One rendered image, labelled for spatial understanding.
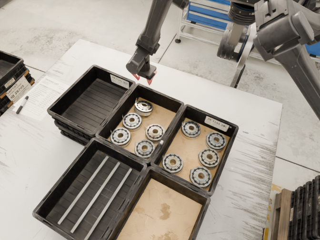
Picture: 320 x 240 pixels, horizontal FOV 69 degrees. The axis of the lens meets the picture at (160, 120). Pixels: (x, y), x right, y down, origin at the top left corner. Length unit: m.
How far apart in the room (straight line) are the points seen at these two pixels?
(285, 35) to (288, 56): 0.06
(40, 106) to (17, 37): 2.01
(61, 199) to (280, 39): 1.02
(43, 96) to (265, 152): 1.43
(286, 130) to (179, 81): 1.34
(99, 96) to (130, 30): 2.03
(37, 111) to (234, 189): 1.25
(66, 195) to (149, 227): 0.39
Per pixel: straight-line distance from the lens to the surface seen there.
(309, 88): 0.69
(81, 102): 1.41
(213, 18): 2.86
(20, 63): 2.19
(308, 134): 2.70
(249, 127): 1.54
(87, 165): 1.19
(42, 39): 3.40
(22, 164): 1.46
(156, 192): 1.11
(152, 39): 0.86
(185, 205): 1.10
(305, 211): 1.85
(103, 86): 1.46
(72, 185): 1.17
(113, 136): 1.20
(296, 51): 0.63
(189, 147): 1.21
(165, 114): 1.30
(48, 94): 1.69
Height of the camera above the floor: 1.89
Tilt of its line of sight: 56 degrees down
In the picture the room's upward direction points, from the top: 4 degrees clockwise
